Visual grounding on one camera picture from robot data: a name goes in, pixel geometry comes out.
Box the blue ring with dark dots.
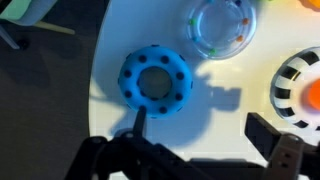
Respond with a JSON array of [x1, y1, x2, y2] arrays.
[[117, 44, 194, 120]]

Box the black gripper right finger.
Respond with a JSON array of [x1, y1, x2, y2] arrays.
[[244, 112, 320, 180]]

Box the pale chair with wooden legs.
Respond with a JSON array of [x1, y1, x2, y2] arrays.
[[0, 0, 76, 51]]

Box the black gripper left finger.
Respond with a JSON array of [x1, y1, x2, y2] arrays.
[[65, 105, 208, 180]]

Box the orange textured ring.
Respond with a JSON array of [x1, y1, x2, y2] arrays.
[[298, 0, 320, 12]]

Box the clear ring with coloured beads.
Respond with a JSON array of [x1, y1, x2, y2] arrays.
[[185, 0, 258, 61]]

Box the orange post striped ring holder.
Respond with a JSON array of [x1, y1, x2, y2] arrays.
[[269, 46, 320, 132]]

